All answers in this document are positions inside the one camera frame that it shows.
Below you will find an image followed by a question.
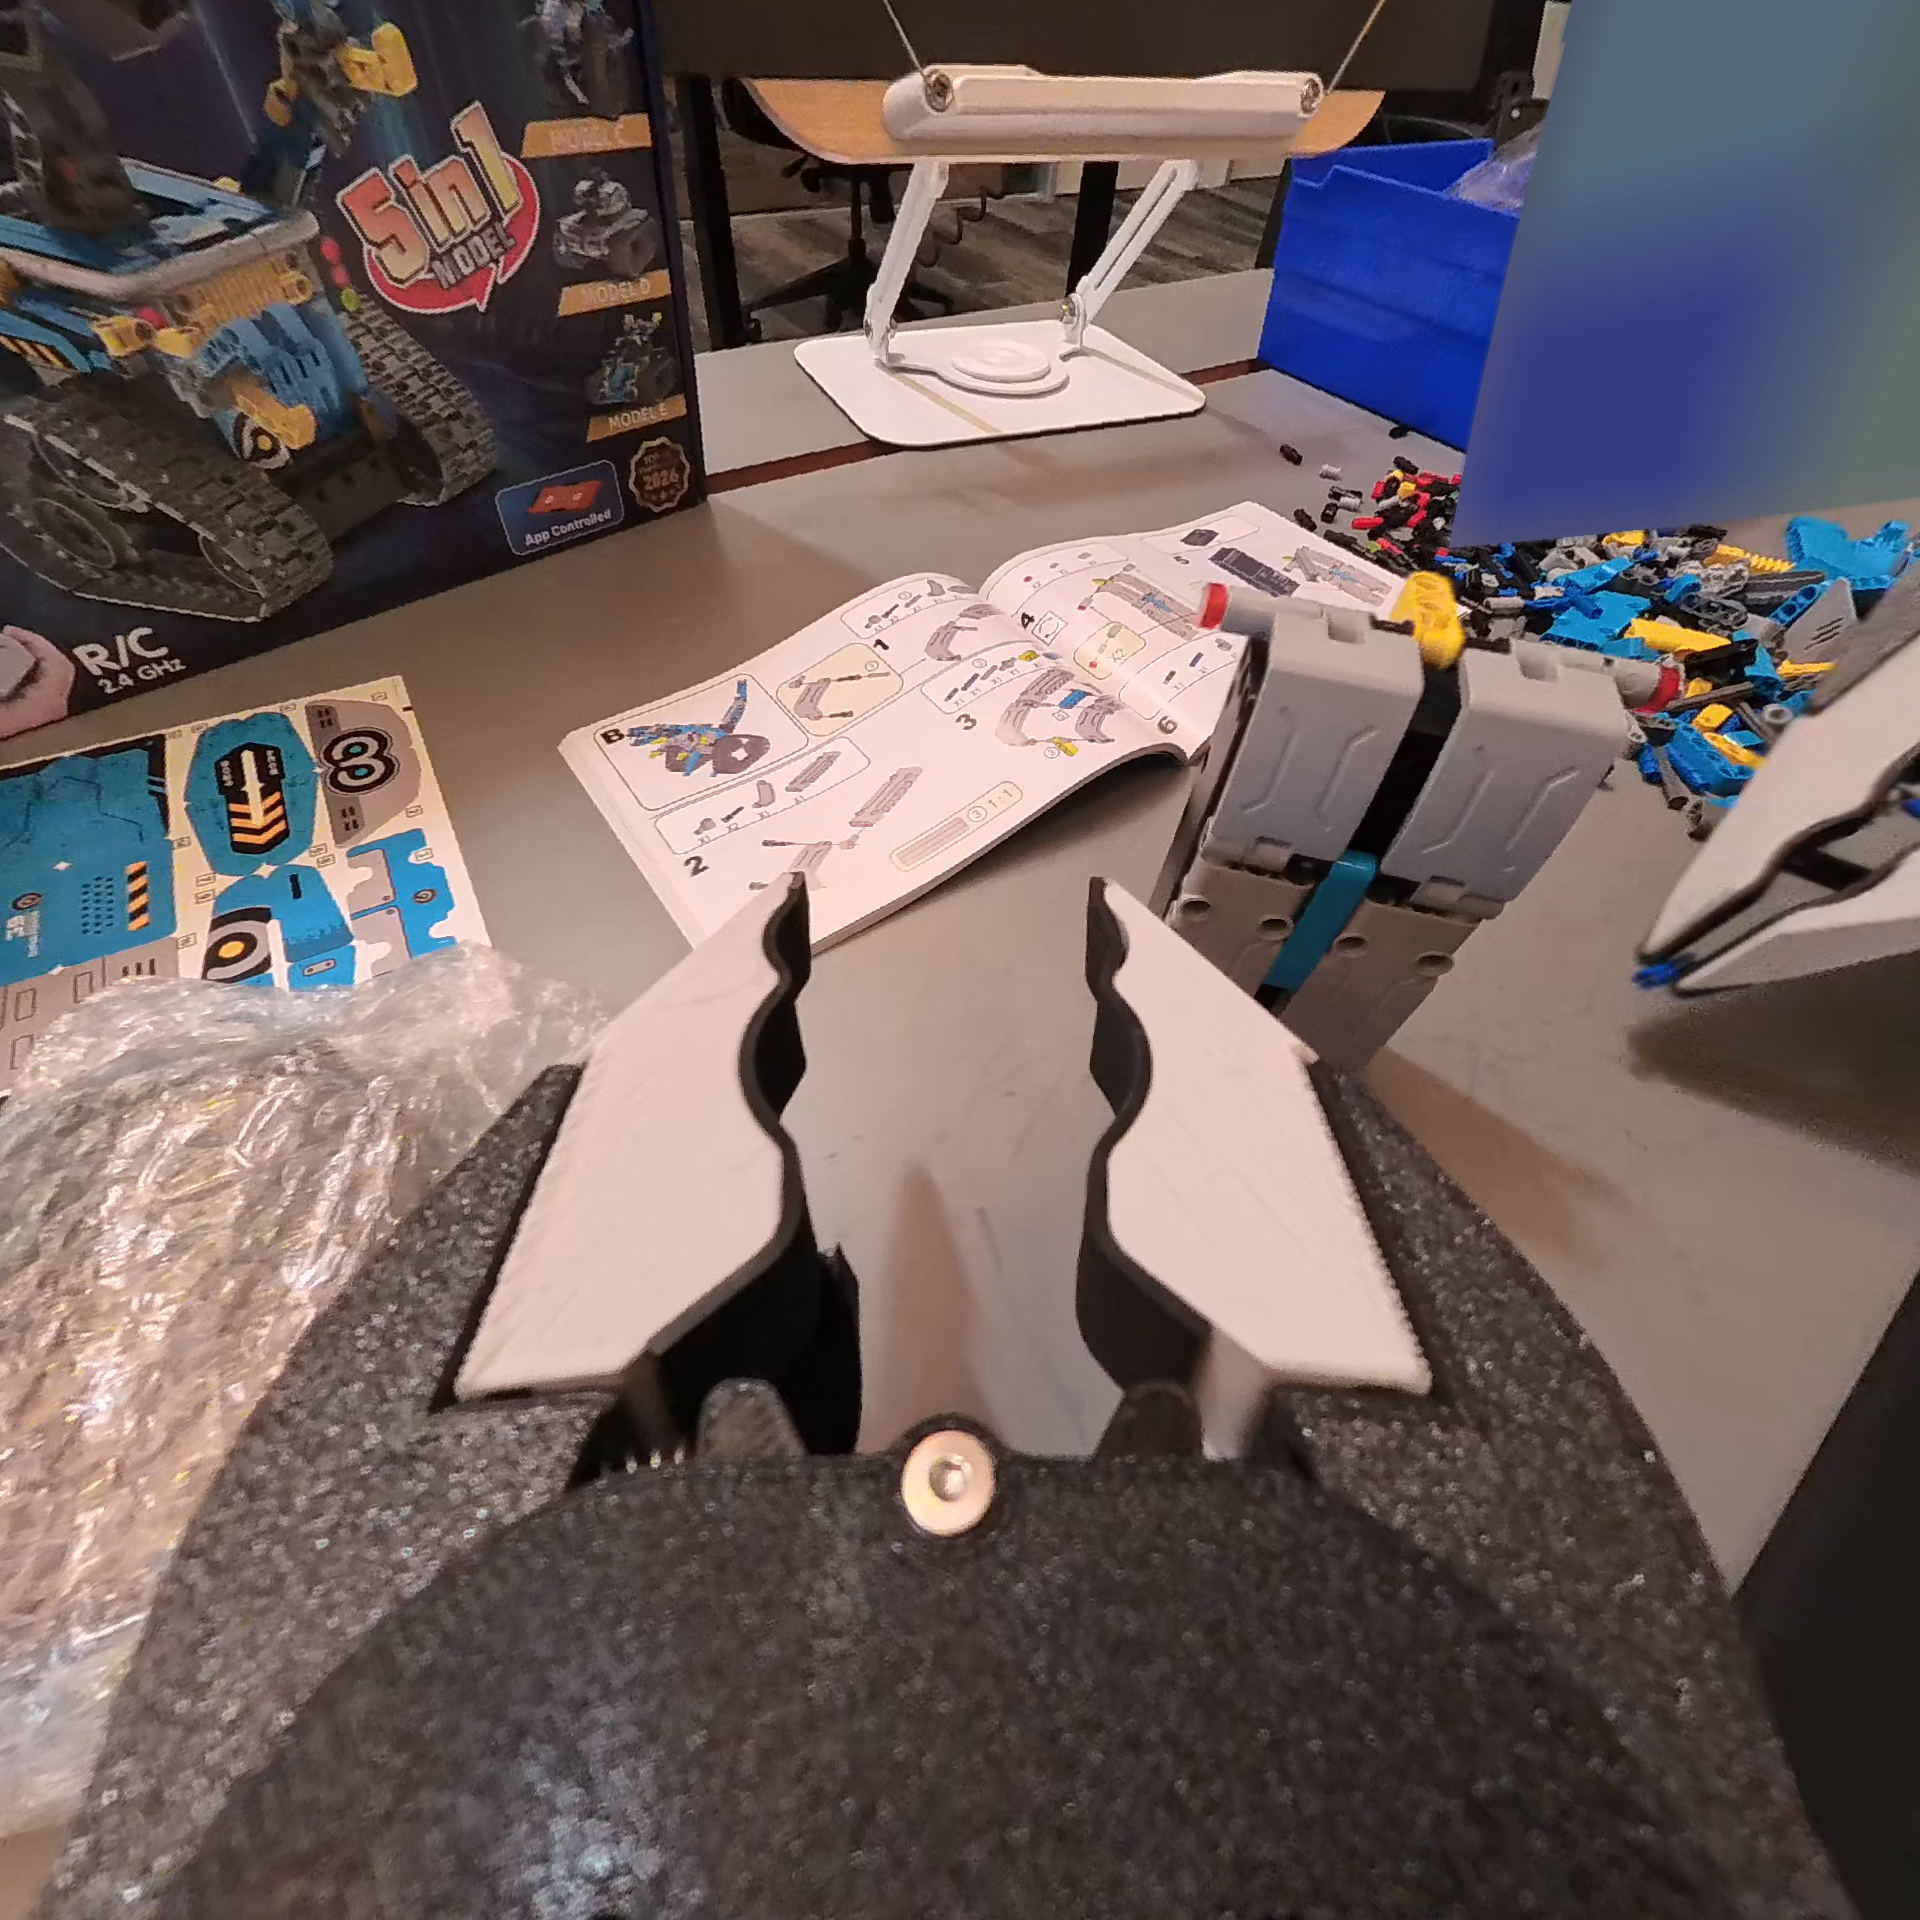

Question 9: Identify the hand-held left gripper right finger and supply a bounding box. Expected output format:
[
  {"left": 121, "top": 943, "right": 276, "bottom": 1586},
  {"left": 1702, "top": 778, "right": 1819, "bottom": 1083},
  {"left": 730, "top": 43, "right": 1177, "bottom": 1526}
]
[{"left": 1077, "top": 878, "right": 1432, "bottom": 1466}]

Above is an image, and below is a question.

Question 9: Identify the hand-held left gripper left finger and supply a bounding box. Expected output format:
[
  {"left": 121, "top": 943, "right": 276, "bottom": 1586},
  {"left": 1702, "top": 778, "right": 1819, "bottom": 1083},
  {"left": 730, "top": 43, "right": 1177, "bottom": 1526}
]
[{"left": 456, "top": 874, "right": 825, "bottom": 1469}]

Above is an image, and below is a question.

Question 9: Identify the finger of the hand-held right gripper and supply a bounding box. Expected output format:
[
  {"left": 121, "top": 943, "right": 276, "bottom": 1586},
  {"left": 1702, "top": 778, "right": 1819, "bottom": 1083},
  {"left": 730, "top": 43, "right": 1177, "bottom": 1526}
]
[
  {"left": 1634, "top": 599, "right": 1920, "bottom": 964},
  {"left": 1651, "top": 854, "right": 1920, "bottom": 1000}
]

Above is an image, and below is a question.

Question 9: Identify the pile of toy bricks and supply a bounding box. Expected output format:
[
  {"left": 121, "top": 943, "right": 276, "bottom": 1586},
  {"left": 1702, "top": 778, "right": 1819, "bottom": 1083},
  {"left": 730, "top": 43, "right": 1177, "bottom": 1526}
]
[{"left": 1282, "top": 440, "right": 1920, "bottom": 840}]

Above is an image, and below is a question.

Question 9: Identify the black and grey brick assembly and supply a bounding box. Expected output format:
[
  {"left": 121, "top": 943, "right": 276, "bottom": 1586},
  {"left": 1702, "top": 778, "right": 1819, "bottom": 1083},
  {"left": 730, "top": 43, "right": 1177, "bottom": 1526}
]
[{"left": 1162, "top": 576, "right": 1634, "bottom": 1075}]

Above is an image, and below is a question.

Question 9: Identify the grey desk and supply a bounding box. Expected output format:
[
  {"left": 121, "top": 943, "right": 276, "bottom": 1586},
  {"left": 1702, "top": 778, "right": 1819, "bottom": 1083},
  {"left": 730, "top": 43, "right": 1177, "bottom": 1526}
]
[
  {"left": 0, "top": 368, "right": 1920, "bottom": 1599},
  {"left": 698, "top": 277, "right": 1292, "bottom": 485}
]

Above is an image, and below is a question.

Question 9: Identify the clear bubble wrap bag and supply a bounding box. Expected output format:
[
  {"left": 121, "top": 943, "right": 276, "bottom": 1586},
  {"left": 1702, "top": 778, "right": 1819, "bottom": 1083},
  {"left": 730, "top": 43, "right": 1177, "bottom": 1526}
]
[{"left": 0, "top": 941, "right": 608, "bottom": 1853}]

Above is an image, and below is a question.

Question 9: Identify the blue sticker sheet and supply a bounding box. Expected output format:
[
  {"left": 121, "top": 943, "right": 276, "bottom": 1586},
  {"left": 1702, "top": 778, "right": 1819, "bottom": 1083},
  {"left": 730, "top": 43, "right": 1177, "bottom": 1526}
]
[{"left": 0, "top": 674, "right": 491, "bottom": 1103}]

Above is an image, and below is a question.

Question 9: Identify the open instruction booklet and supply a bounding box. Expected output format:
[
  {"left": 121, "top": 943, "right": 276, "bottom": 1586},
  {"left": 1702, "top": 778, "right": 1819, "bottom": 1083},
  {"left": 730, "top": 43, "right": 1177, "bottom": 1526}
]
[{"left": 560, "top": 502, "right": 1403, "bottom": 947}]

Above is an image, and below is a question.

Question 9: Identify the blue plastic bin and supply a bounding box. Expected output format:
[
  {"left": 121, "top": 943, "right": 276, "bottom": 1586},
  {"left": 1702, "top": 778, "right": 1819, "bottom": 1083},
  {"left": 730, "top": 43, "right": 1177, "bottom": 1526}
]
[{"left": 1258, "top": 138, "right": 1521, "bottom": 452}]

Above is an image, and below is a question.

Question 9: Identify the white tablet stand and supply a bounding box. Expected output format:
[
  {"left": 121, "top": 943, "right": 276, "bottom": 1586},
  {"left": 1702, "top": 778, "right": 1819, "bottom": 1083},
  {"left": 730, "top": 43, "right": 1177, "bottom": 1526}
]
[{"left": 790, "top": 64, "right": 1326, "bottom": 447}]

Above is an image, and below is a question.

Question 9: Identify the toy robot kit box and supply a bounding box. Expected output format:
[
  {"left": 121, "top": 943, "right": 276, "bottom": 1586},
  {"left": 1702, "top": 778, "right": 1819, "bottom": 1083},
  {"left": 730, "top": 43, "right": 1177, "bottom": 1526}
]
[{"left": 0, "top": 0, "right": 707, "bottom": 740}]

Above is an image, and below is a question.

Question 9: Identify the round wooden tabletop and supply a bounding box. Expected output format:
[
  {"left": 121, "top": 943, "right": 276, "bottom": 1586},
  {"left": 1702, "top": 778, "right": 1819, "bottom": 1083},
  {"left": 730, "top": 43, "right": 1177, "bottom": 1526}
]
[{"left": 742, "top": 75, "right": 1385, "bottom": 160}]

